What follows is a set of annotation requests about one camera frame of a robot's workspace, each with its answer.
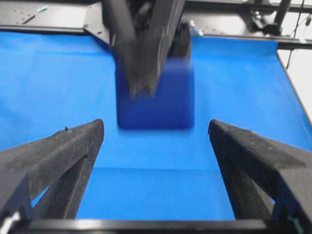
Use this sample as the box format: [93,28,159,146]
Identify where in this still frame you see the blue table cloth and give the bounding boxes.
[0,32,312,220]

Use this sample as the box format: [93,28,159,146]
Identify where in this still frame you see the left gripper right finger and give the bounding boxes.
[208,119,312,222]

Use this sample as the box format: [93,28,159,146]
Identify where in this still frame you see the black frame rail right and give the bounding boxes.
[0,0,312,50]

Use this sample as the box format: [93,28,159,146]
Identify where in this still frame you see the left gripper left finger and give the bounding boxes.
[0,119,104,220]

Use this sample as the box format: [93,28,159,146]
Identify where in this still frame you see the blue rectangular block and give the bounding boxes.
[115,58,195,130]

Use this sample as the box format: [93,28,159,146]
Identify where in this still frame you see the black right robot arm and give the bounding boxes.
[101,0,191,97]

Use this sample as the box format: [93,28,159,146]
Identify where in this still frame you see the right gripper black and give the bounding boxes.
[101,0,186,97]

